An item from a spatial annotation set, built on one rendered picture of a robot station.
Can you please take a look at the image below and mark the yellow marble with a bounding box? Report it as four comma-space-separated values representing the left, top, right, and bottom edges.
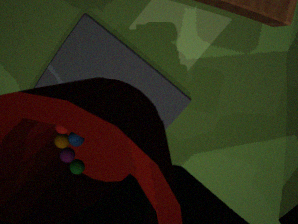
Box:
53, 133, 69, 148

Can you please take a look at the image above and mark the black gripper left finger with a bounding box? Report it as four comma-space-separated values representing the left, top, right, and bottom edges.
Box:
60, 173, 150, 224

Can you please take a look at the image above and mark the purple marble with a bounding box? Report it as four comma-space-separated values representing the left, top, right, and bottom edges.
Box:
60, 147, 76, 163

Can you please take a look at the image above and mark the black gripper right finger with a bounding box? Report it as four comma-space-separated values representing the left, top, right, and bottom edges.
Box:
172, 165, 249, 224

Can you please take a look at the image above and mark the green marble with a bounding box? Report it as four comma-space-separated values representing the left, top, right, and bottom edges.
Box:
69, 159, 85, 175

